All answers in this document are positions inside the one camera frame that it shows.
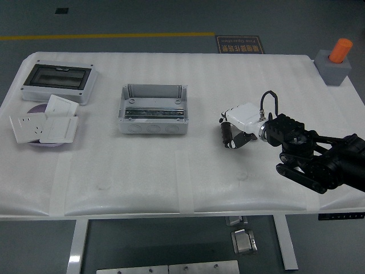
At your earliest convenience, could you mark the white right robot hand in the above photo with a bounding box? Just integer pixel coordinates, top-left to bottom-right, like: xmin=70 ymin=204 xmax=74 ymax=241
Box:
xmin=218 ymin=102 xmax=269 ymax=150

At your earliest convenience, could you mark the open grey junction box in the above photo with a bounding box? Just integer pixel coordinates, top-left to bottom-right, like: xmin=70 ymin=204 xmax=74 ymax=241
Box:
xmin=116 ymin=83 xmax=189 ymax=135

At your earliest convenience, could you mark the grey box with dark cover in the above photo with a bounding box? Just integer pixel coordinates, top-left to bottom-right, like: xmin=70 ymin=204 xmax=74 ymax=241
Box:
xmin=20 ymin=59 xmax=99 ymax=106

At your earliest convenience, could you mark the white foam table mat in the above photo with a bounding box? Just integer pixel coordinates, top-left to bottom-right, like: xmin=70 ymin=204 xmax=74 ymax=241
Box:
xmin=0 ymin=51 xmax=365 ymax=219

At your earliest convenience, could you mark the dark floor sign orange text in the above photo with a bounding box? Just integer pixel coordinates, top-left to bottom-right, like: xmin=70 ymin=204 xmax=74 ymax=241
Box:
xmin=215 ymin=35 xmax=266 ymax=54

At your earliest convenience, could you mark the grey block holder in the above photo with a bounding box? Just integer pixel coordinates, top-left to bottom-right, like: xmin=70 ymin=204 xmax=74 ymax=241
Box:
xmin=314 ymin=49 xmax=352 ymax=86

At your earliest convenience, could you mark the small metal block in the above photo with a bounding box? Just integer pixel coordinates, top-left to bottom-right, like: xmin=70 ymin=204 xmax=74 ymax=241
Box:
xmin=225 ymin=216 xmax=249 ymax=228

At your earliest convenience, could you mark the orange cylinder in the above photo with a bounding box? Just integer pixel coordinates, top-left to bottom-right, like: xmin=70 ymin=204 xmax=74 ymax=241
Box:
xmin=328 ymin=38 xmax=354 ymax=64

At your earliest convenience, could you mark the large metal block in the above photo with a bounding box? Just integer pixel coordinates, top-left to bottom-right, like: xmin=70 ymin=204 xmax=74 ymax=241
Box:
xmin=230 ymin=228 xmax=258 ymax=256

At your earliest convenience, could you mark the white table leg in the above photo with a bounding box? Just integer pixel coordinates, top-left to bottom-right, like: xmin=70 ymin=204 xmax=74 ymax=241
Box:
xmin=272 ymin=214 xmax=299 ymax=271
xmin=66 ymin=219 xmax=90 ymax=274

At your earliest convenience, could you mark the black table control panel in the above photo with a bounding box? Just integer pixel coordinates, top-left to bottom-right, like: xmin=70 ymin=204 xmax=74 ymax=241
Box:
xmin=318 ymin=212 xmax=365 ymax=221

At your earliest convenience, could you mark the yellow floor tape line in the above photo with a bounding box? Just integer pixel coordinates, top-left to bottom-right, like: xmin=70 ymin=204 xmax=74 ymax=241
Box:
xmin=0 ymin=31 xmax=216 ymax=41

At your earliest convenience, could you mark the grey metal plate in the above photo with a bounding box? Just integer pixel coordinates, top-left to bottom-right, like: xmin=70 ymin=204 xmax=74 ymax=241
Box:
xmin=168 ymin=260 xmax=240 ymax=274
xmin=96 ymin=265 xmax=169 ymax=274

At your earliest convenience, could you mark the white tape strip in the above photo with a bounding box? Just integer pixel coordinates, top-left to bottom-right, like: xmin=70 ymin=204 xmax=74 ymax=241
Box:
xmin=48 ymin=152 xmax=72 ymax=217

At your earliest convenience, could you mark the purple round plate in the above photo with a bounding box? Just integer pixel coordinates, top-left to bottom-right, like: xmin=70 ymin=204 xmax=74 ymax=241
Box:
xmin=27 ymin=104 xmax=71 ymax=148

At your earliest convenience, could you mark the metal mounting rail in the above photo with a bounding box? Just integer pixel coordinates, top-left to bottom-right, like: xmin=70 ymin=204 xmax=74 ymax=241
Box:
xmin=124 ymin=107 xmax=185 ymax=120

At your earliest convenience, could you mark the white wall switch panel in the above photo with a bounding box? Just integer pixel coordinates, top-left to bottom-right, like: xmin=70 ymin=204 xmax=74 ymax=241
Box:
xmin=39 ymin=116 xmax=79 ymax=144
xmin=44 ymin=94 xmax=79 ymax=117

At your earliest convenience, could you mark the white wall socket panel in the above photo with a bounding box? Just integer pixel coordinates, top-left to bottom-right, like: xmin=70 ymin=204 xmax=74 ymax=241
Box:
xmin=9 ymin=113 xmax=48 ymax=144

